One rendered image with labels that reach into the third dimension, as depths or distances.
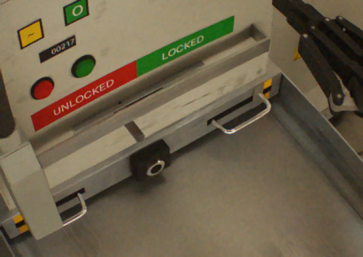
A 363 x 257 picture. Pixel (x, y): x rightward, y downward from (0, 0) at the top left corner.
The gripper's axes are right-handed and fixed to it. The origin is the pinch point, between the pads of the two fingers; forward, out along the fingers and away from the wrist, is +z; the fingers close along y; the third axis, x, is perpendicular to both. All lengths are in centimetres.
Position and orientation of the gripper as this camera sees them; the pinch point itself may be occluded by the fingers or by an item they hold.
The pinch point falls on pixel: (295, 10)
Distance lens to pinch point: 68.6
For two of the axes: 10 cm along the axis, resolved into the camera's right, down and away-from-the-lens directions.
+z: -5.6, -6.7, 5.0
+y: 8.3, -4.4, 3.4
